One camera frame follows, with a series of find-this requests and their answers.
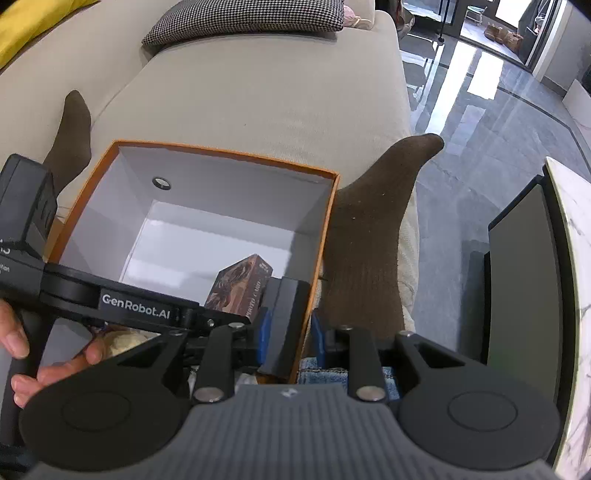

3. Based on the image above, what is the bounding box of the dark grey gift box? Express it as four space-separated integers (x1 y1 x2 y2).
256 277 311 381

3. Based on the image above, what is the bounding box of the yellow cushion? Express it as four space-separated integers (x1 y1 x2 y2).
1 0 97 68

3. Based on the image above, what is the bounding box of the leg brown sock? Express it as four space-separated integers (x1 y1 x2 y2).
43 90 91 194
317 133 445 347

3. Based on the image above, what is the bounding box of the orange cardboard box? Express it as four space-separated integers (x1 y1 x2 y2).
45 139 342 387

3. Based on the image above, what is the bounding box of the grey checked cushion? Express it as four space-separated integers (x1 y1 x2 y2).
142 0 345 46

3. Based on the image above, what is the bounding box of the crochet bunny doll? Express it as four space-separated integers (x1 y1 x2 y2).
103 329 158 359

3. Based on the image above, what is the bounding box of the left leg brown sock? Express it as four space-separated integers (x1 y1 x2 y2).
43 90 91 194

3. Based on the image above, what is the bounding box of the right leg brown sock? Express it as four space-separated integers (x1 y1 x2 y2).
317 133 445 347

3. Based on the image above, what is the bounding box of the brown printed card box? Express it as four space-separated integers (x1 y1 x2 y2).
204 254 273 320

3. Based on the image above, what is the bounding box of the beige sofa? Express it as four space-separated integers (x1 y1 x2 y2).
0 0 422 333

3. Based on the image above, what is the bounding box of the person left hand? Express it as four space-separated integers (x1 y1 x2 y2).
0 298 105 410

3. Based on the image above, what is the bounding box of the marble top coffee table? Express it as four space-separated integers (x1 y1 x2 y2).
482 158 590 479

